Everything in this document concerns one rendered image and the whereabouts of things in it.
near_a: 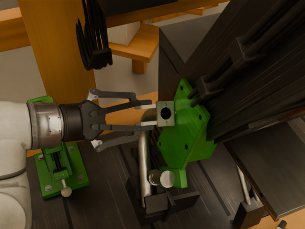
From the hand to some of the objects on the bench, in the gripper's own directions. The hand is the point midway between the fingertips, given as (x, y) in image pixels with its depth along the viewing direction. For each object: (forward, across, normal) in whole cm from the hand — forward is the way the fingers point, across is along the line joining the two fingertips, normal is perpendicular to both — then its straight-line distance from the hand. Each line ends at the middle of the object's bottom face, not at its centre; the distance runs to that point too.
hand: (152, 114), depth 79 cm
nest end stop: (+4, -26, +13) cm, 29 cm away
